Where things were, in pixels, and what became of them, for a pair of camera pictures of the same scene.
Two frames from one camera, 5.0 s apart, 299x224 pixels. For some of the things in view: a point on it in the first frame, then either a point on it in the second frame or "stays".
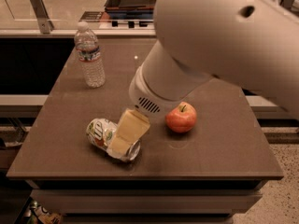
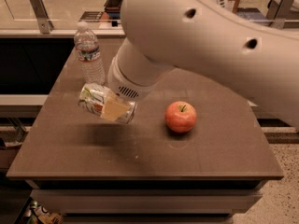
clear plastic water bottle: x=89 y=53 stays
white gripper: x=144 y=99 -> x=121 y=85
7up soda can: x=101 y=133 -> x=92 y=98
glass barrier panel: x=110 y=7 stays
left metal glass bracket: x=41 y=14 stays
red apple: x=182 y=118 stays
